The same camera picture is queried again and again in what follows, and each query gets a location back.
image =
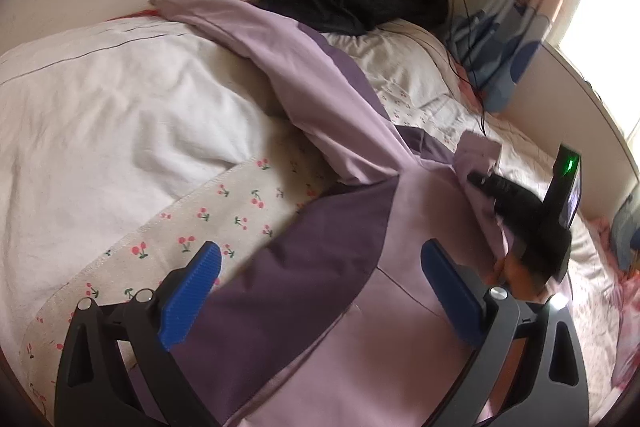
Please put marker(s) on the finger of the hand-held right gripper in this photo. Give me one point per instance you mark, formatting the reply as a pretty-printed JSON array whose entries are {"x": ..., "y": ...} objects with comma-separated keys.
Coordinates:
[{"x": 485, "y": 184}]

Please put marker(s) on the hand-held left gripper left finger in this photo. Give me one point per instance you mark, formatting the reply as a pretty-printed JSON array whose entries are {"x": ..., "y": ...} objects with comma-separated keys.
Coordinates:
[{"x": 192, "y": 297}]

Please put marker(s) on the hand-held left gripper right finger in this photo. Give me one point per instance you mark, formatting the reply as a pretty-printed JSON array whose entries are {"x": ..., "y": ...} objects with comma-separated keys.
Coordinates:
[{"x": 450, "y": 292}]

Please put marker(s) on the purple two-tone jacket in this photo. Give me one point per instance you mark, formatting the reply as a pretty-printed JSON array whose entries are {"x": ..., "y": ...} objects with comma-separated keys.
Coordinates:
[{"x": 325, "y": 107}]

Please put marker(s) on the person's right hand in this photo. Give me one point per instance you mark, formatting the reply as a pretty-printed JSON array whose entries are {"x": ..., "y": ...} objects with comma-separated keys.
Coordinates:
[{"x": 520, "y": 279}]

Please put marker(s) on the cartoon print cushion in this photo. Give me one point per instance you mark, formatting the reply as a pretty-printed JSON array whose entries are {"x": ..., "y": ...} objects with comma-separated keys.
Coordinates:
[{"x": 627, "y": 232}]

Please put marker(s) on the cherry print blanket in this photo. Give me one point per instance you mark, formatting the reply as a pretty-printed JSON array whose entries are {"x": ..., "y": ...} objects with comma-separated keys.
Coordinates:
[{"x": 240, "y": 207}]

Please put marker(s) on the blue patterned pillow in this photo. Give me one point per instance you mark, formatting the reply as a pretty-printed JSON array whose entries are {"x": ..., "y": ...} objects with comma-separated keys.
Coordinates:
[{"x": 500, "y": 57}]

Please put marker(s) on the pink floral bedsheet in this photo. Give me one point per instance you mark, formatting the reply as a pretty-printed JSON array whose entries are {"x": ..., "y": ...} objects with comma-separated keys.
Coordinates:
[{"x": 627, "y": 322}]

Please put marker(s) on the window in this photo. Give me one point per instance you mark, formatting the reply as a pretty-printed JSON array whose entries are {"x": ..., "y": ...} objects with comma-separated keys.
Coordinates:
[{"x": 605, "y": 22}]

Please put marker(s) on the white striped duvet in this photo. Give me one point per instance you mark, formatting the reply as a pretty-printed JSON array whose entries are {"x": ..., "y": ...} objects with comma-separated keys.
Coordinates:
[{"x": 100, "y": 117}]

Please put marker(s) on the black clothing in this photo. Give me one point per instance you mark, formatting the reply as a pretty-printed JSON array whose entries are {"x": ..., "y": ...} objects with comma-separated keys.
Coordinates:
[{"x": 350, "y": 2}]

